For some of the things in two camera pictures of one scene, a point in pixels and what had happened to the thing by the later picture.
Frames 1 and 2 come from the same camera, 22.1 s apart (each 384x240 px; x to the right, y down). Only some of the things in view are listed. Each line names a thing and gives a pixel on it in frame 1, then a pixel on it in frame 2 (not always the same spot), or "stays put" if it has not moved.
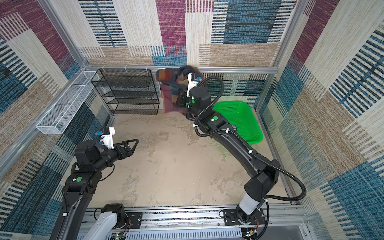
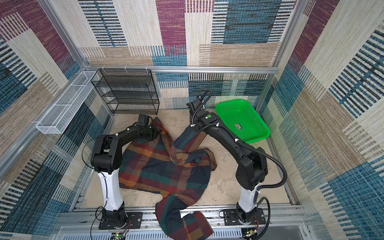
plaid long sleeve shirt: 173,80 → 177,168
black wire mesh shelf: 127,91 stays put
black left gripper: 128,152 → 156,130
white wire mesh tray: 55,121 stays put
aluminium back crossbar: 204,68 stays put
